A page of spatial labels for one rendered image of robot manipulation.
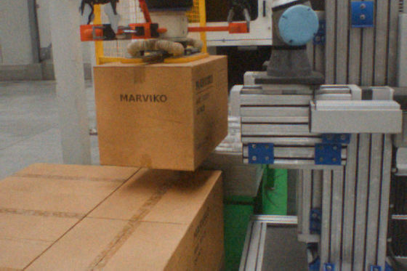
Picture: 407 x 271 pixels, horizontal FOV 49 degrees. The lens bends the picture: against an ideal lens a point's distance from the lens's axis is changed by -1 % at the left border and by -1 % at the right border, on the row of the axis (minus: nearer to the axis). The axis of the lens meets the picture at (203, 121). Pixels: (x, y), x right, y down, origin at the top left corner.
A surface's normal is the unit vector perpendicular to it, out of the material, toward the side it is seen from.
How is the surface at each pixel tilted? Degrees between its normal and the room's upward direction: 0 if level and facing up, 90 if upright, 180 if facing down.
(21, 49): 90
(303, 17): 97
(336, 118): 90
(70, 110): 88
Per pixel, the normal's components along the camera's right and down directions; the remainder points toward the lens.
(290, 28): 0.01, 0.33
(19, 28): -0.18, 0.21
